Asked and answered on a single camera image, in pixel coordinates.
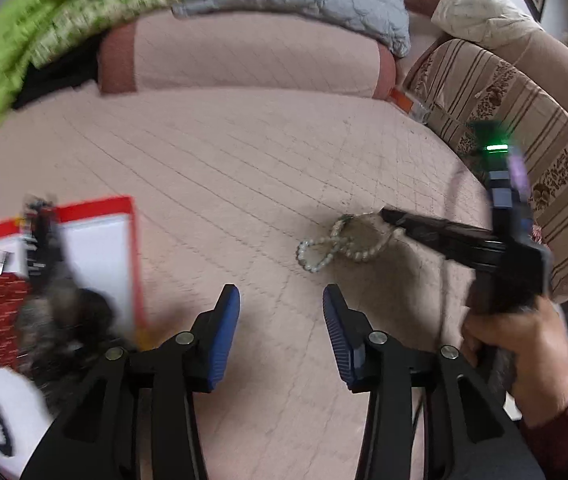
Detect green quilt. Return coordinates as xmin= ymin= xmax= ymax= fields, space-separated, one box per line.
xmin=0 ymin=0 xmax=245 ymax=143

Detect red bead bracelet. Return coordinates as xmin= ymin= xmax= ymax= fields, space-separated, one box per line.
xmin=0 ymin=272 xmax=32 ymax=361

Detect pink bolster pillow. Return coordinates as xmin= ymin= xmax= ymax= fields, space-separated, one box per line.
xmin=98 ymin=12 xmax=397 ymax=101

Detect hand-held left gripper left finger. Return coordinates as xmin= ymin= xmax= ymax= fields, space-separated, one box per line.
xmin=21 ymin=284 xmax=241 ymax=480

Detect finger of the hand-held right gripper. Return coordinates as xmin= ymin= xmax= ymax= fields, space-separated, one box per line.
xmin=380 ymin=207 xmax=496 ymax=268

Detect white sheet with red border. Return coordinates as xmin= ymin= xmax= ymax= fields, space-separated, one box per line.
xmin=0 ymin=196 xmax=147 ymax=476

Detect brown pillow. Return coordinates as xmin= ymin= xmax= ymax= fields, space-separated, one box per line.
xmin=404 ymin=0 xmax=447 ymax=18

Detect person's right hand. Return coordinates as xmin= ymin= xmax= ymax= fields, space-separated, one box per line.
xmin=461 ymin=295 xmax=568 ymax=413

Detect white quilted cloth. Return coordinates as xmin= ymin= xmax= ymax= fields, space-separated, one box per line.
xmin=431 ymin=0 xmax=545 ymax=51

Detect pearl bead necklace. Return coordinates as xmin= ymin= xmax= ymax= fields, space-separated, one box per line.
xmin=295 ymin=212 xmax=407 ymax=273

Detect orange packet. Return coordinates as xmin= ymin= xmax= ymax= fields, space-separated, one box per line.
xmin=389 ymin=87 xmax=432 ymax=121

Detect green floral blanket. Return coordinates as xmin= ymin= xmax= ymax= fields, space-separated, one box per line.
xmin=29 ymin=0 xmax=250 ymax=68

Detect black cloth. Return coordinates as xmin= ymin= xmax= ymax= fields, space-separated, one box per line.
xmin=11 ymin=50 xmax=102 ymax=111

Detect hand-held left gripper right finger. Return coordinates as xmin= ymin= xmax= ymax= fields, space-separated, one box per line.
xmin=323 ymin=283 xmax=545 ymax=480

